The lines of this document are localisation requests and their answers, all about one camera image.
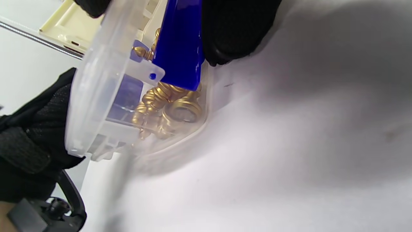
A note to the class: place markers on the person's left hand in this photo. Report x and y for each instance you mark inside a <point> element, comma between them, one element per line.
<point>38,129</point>

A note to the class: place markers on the person's right hand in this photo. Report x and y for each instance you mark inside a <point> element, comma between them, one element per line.
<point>238,25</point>

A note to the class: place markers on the clear plastic box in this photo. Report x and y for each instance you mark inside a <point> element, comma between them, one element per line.
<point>180,42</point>

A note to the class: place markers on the clear plastic box lid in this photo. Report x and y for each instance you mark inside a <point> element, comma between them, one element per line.
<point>93,74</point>

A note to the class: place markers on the pile of gold chess pieces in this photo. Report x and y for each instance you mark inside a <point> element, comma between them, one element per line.
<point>167,100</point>

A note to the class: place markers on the cream plastic cabinet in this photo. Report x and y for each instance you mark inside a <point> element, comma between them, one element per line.
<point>67,25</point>

